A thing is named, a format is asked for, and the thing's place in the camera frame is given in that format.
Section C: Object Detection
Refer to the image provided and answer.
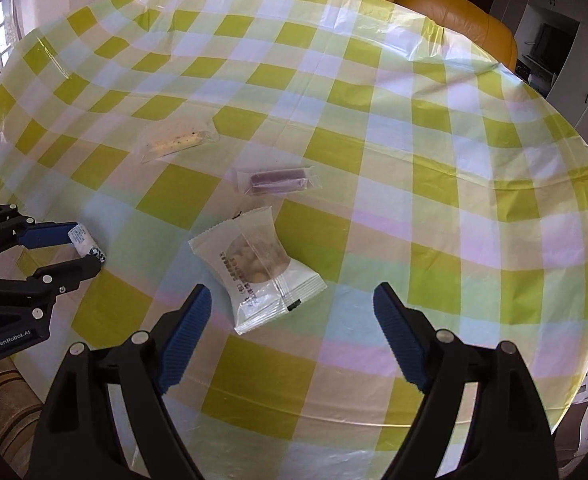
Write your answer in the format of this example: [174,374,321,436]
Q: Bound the green checkered tablecloth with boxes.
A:
[0,0,588,479]

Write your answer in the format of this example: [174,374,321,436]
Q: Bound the striped sofa cushion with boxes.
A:
[0,358,42,478]

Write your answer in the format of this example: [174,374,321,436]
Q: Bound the purple bar clear packet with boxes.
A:
[236,167,321,196]

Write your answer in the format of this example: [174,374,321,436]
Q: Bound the small white candy packet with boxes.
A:
[67,223,105,264]

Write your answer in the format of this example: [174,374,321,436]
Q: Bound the white cookie snack packet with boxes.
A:
[190,207,326,335]

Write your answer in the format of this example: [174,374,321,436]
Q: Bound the clear packet pale biscuit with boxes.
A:
[138,116,219,164]

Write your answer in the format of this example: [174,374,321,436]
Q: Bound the white cabinet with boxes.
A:
[492,0,588,143]

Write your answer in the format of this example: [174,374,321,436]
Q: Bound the orange leather armchair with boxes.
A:
[387,0,518,70]

